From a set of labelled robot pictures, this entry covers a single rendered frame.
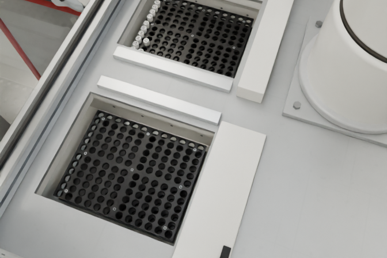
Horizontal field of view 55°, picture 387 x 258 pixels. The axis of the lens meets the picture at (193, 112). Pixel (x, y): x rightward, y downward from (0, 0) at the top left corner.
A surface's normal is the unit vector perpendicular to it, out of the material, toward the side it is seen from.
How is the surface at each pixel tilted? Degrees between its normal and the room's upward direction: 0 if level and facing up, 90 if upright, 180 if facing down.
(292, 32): 0
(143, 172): 0
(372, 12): 90
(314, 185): 0
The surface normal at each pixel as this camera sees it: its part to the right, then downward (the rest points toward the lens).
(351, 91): -0.59, 0.73
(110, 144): 0.00, -0.44
